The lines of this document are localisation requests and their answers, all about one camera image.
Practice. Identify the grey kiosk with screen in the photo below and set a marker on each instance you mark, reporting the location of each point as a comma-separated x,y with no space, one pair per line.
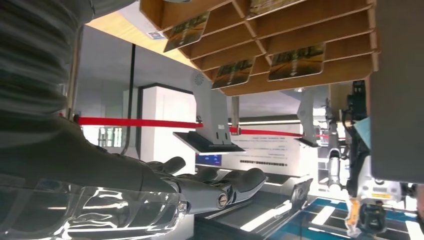
306,112
212,116

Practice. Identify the wooden card slot organizer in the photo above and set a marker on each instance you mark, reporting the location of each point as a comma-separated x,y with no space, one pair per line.
298,26

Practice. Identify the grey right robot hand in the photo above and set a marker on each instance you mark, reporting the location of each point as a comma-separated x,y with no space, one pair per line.
82,172

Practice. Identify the red barrier belt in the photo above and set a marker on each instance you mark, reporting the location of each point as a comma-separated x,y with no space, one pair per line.
132,122

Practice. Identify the silver barrier post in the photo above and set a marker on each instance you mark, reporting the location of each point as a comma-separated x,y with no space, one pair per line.
235,112

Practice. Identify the person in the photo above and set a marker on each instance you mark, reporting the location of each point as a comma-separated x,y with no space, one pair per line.
363,132

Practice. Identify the patterned room key card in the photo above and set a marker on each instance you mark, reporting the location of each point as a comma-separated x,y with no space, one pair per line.
187,31
233,73
268,6
296,63

